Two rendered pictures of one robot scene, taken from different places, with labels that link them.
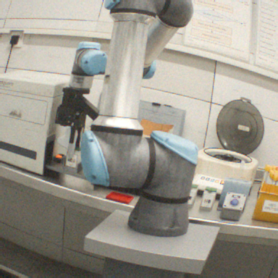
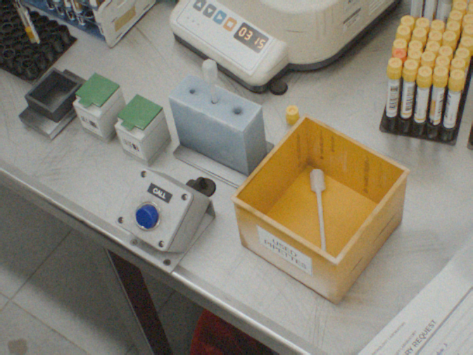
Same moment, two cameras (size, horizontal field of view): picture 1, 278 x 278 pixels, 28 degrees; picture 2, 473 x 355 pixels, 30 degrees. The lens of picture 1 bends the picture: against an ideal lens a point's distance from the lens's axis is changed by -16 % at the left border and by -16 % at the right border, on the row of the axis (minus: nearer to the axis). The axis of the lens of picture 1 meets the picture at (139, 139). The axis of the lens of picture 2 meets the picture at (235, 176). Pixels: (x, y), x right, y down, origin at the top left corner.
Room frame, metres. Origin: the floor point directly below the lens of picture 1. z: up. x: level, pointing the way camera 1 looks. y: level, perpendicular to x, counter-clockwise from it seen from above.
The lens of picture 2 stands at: (1.30, -0.67, 1.74)
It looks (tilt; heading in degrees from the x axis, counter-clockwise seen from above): 56 degrees down; 32
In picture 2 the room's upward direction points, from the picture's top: 10 degrees counter-clockwise
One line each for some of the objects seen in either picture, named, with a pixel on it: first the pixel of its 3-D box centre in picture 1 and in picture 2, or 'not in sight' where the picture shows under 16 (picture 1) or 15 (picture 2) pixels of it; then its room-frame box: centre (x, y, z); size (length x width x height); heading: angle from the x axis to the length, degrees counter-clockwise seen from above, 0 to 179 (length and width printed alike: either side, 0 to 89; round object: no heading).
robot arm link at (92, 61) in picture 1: (98, 61); not in sight; (1.76, 0.15, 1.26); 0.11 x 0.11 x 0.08; 19
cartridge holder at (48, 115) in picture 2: not in sight; (56, 98); (1.82, -0.11, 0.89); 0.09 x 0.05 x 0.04; 167
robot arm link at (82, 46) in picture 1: (86, 58); not in sight; (1.85, 0.20, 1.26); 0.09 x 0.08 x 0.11; 19
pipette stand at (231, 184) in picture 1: (234, 195); (219, 128); (1.82, -0.33, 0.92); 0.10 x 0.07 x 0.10; 80
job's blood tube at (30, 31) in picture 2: not in sight; (28, 26); (1.89, -0.04, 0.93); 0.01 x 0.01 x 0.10; 79
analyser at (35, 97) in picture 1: (31, 118); not in sight; (1.98, 0.38, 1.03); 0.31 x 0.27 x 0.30; 79
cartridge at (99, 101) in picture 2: (189, 195); (101, 108); (1.81, -0.18, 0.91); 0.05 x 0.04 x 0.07; 169
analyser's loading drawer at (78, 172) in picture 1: (66, 166); not in sight; (1.85, 0.21, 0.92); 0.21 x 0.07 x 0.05; 79
